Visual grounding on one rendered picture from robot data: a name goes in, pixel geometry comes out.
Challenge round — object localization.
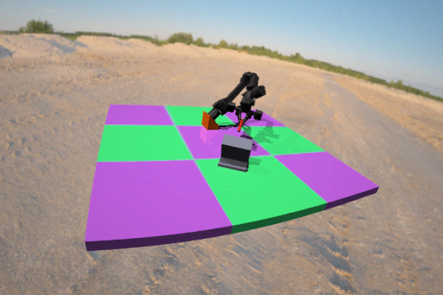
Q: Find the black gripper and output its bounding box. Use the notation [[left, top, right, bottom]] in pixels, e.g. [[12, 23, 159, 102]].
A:
[[227, 101, 263, 125]]

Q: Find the grey sloped panel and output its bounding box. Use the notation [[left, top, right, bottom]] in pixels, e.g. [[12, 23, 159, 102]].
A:
[[217, 134, 253, 172]]

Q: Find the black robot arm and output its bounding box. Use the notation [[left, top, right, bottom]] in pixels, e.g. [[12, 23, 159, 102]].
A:
[[208, 72, 266, 120]]

